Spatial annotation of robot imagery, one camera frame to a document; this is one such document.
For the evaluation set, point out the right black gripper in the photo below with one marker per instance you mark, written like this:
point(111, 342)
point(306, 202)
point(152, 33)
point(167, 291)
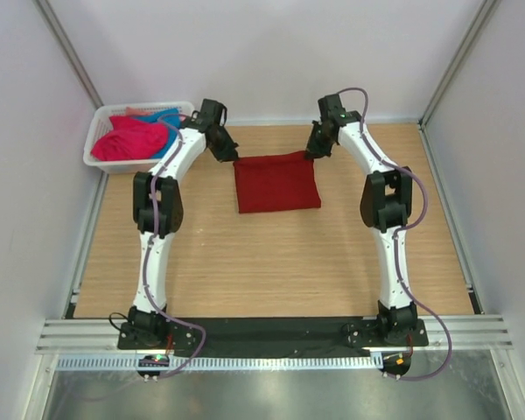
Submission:
point(312, 150)

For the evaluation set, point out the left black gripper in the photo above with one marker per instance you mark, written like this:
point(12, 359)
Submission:
point(230, 152)

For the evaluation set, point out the dark red t-shirt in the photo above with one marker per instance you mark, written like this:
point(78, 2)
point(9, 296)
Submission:
point(275, 183)

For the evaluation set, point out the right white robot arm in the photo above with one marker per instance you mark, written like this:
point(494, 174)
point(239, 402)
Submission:
point(385, 208)

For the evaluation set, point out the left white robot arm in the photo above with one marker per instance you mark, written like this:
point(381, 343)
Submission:
point(158, 212)

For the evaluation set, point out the blue shirt in basket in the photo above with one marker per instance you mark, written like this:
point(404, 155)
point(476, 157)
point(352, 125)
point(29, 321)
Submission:
point(165, 122)

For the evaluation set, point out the crimson shirt in basket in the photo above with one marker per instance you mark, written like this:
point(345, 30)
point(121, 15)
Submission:
point(129, 139)

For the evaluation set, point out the white plastic laundry basket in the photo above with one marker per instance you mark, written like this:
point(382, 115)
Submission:
point(101, 125)

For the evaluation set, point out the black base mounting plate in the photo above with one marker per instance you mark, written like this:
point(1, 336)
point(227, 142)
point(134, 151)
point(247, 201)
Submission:
point(269, 338)

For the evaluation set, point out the white slotted cable duct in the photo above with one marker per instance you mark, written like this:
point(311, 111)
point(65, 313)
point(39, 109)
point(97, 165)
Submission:
point(149, 363)

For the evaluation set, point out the aluminium frame rail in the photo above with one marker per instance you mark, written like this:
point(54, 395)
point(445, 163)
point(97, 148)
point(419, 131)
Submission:
point(468, 332)

